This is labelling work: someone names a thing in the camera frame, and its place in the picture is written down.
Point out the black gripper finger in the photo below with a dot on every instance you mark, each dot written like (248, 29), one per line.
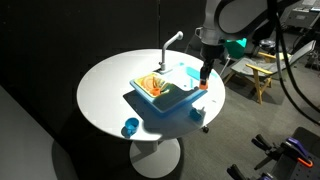
(208, 73)
(202, 74)

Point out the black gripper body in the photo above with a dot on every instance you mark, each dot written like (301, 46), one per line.
(209, 53)

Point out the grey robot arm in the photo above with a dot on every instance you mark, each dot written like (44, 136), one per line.
(232, 20)

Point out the small blue toy cup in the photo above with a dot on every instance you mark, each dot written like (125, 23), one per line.
(196, 114)

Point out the blue toy sink unit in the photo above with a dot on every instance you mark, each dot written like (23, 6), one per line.
(184, 89)

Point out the grey office chair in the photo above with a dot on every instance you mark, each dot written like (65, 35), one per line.
(232, 50)

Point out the grey toy faucet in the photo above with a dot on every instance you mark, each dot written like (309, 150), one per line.
(178, 36)

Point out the yellow dish drying rack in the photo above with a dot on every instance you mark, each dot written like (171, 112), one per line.
(159, 82)

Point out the small orange toy bowl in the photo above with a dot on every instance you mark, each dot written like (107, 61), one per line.
(155, 91)

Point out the wooden grey lounge chair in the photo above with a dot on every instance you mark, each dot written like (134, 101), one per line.
(259, 71)

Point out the orange toy plate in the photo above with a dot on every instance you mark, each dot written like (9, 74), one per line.
(148, 82)

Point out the blue plastic mug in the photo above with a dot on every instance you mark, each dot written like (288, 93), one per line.
(131, 126)

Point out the purple orange clamp tool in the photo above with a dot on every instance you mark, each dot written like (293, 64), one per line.
(295, 149)

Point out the round white pedestal table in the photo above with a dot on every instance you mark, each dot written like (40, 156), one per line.
(106, 99)

